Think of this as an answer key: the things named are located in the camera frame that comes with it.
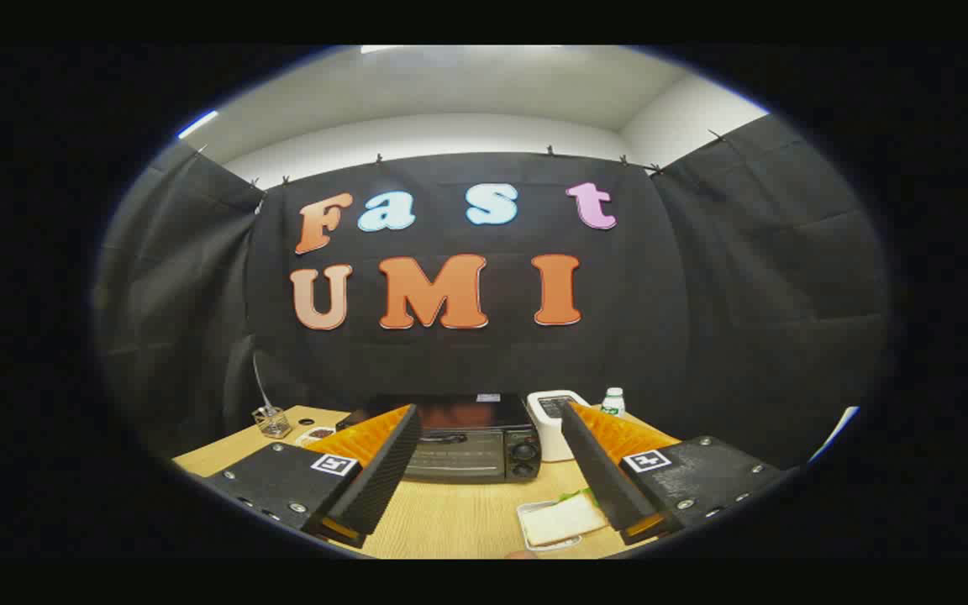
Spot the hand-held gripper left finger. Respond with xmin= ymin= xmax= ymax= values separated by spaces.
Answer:
xmin=203 ymin=403 xmax=424 ymax=549

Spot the black toaster oven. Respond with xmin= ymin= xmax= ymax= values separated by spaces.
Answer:
xmin=335 ymin=393 xmax=544 ymax=484

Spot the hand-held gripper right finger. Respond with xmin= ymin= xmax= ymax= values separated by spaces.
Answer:
xmin=560 ymin=401 xmax=787 ymax=547

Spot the white pop-up toaster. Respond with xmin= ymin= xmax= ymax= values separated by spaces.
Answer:
xmin=526 ymin=389 xmax=590 ymax=463

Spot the lettuce sandwich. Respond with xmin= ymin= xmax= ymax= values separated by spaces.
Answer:
xmin=526 ymin=487 xmax=611 ymax=547

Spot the white plastic tray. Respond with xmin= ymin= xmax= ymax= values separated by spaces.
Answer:
xmin=516 ymin=500 xmax=586 ymax=553

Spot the metal mesh utensil holder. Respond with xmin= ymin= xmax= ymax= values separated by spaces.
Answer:
xmin=251 ymin=406 xmax=293 ymax=439

